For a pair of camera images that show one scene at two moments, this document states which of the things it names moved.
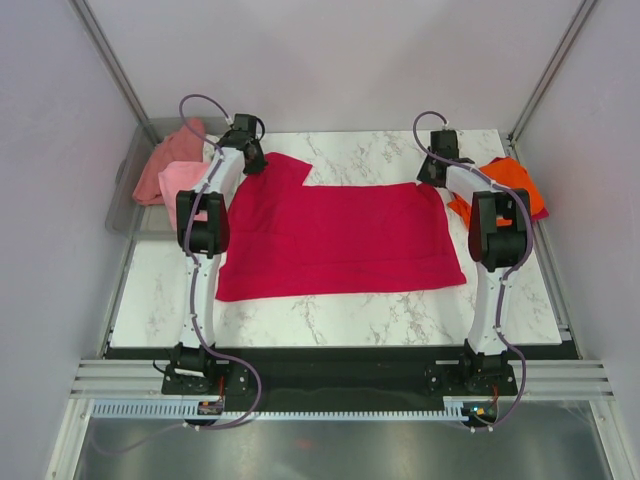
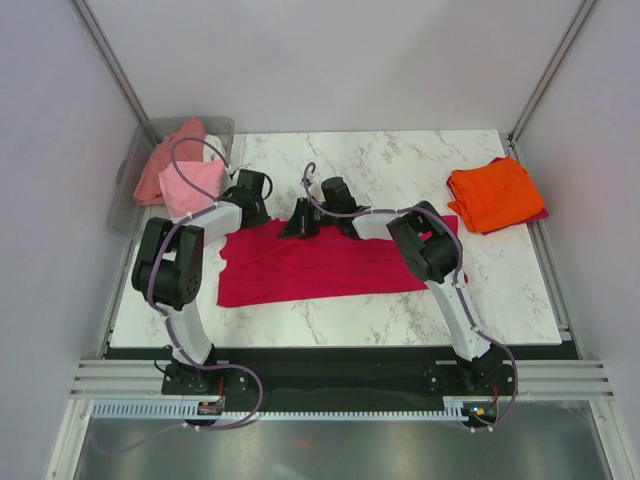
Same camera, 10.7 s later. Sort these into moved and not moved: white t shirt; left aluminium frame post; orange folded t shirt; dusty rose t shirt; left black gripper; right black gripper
Moved: right black gripper; left black gripper
Not moved: dusty rose t shirt; orange folded t shirt; left aluminium frame post; white t shirt
